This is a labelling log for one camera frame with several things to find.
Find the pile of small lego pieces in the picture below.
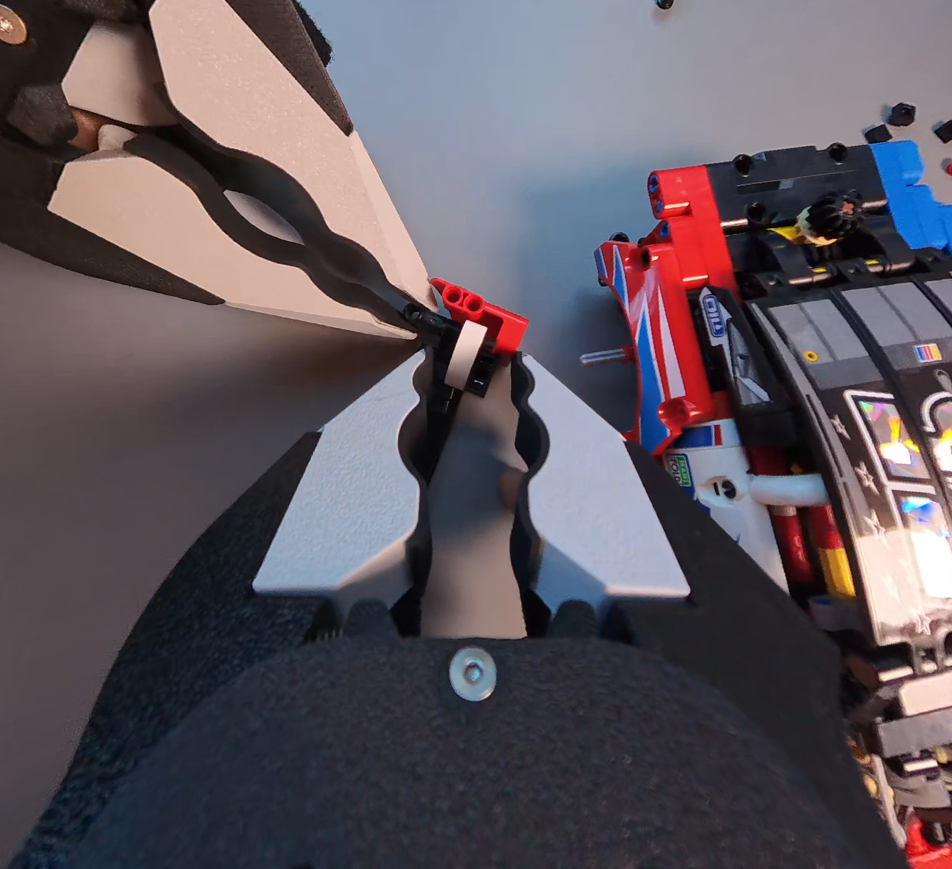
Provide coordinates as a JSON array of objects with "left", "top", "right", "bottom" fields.
[{"left": 863, "top": 102, "right": 952, "bottom": 178}]

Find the black curved lego panel assembly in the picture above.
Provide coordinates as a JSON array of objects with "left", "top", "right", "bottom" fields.
[{"left": 405, "top": 277, "right": 531, "bottom": 483}]

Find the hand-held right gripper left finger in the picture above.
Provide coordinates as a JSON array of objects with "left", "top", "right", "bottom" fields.
[{"left": 253, "top": 350, "right": 434, "bottom": 615}]

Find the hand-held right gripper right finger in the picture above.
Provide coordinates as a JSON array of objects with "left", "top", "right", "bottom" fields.
[{"left": 512, "top": 354, "right": 693, "bottom": 615}]

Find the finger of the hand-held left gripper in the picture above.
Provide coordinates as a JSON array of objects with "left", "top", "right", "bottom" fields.
[
  {"left": 46, "top": 137, "right": 421, "bottom": 342},
  {"left": 61, "top": 0, "right": 440, "bottom": 310}
]

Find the red white blue lego car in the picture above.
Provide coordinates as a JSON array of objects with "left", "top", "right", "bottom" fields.
[{"left": 580, "top": 140, "right": 952, "bottom": 869}]

